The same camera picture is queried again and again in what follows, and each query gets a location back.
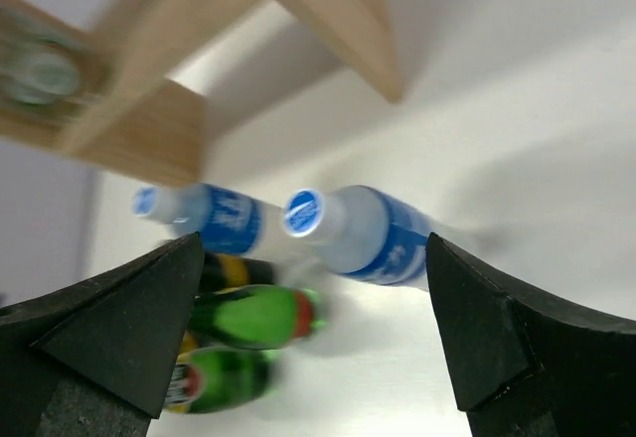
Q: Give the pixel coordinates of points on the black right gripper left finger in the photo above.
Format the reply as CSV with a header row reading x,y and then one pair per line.
x,y
95,358

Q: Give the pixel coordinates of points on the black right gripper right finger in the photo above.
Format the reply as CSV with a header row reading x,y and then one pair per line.
x,y
523,361

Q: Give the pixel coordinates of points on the green glass bottle yellow label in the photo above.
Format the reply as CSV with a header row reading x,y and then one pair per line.
x,y
258,317

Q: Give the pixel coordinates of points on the blue label water bottle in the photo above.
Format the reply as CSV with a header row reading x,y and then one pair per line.
x,y
227,221
361,233

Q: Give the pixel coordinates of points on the dark beverage can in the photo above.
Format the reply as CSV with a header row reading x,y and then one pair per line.
x,y
224,272

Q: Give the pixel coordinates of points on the wooden two-tier shelf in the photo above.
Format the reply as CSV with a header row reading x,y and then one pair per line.
x,y
131,118

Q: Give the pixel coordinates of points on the clear glass bottle right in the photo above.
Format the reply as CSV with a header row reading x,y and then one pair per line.
x,y
40,64

